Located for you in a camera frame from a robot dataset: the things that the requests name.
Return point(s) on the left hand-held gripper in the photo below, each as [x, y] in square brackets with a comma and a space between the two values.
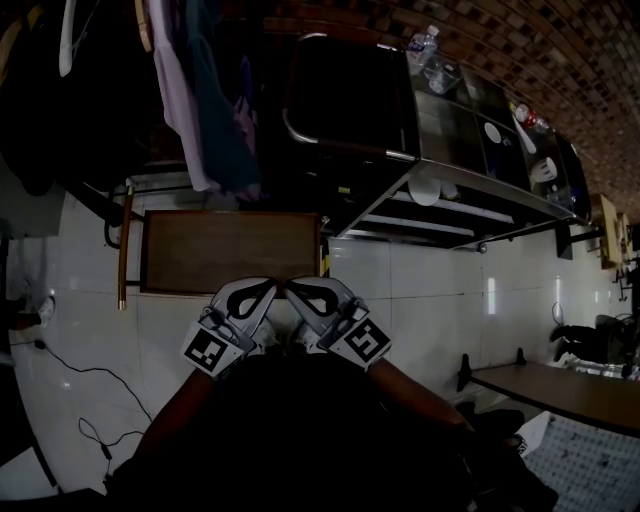
[210, 352]

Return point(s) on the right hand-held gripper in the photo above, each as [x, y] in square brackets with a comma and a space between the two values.
[365, 342]

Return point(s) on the stainless steel kitchen cart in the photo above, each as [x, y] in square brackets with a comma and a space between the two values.
[350, 100]

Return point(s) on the person's right forearm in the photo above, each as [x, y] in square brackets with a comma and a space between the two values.
[420, 400]

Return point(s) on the person's left forearm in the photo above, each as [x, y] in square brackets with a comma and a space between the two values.
[170, 425]

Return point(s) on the person's right white shoe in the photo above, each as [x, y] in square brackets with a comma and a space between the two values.
[302, 342]

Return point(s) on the person in black clothes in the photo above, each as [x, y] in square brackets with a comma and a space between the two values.
[310, 440]

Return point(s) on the black metal clothes rack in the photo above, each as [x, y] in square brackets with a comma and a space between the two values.
[95, 200]

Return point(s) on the purple garment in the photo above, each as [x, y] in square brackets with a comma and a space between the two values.
[247, 115]

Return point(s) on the white round bowl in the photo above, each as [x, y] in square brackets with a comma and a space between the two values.
[492, 133]

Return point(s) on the black metal stand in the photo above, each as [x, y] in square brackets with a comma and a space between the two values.
[565, 245]

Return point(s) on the black garment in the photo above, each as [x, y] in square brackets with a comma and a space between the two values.
[75, 125]

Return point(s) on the brown wooden table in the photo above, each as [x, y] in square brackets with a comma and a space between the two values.
[565, 395]

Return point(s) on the white striped mug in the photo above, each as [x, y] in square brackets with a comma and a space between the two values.
[544, 170]

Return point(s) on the clear glass cup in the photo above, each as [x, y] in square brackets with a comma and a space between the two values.
[442, 75]

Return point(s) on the white long plastic spoon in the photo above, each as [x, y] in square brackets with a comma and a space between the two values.
[526, 140]

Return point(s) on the clear bottle blue cap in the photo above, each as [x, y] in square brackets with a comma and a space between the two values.
[562, 196]

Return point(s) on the clear water bottle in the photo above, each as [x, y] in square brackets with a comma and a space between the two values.
[421, 50]

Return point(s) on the clear bottle red label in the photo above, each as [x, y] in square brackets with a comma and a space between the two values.
[527, 116]

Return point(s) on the wooden clothes hanger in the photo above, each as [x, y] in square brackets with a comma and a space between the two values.
[144, 35]

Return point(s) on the light wooden desks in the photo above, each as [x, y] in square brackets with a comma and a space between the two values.
[611, 230]

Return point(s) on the white clothes hanger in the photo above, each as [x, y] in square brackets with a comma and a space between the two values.
[66, 55]

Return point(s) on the white dotted mat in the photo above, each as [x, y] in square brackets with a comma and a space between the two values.
[590, 470]

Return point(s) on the tan garment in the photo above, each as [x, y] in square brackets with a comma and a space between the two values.
[15, 45]

